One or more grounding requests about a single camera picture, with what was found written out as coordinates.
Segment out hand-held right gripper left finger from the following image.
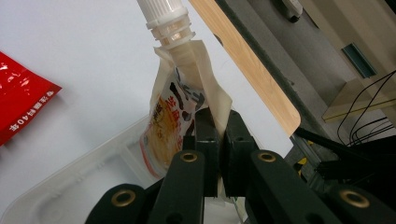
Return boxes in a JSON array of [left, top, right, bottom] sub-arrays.
[[182, 106, 220, 199]]

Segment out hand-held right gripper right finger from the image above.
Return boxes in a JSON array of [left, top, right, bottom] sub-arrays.
[[221, 109, 260, 199]]

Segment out beige spout pouch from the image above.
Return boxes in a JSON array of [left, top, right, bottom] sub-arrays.
[[136, 0, 234, 181]]

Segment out translucent plastic container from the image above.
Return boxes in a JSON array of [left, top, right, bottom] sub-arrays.
[[0, 114, 250, 224]]

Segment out red and white packet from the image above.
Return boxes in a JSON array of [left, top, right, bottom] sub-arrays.
[[0, 50, 63, 147]]

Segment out black stand leg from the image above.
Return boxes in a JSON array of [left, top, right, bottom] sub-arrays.
[[293, 125, 396, 200]]

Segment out light wooden desk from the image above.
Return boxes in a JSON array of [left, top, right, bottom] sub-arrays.
[[292, 0, 396, 123]]

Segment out aluminium rail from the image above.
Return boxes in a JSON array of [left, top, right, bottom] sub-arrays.
[[283, 135, 331, 195]]

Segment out black hanging cables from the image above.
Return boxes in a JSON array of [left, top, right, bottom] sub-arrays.
[[336, 69, 396, 147]]

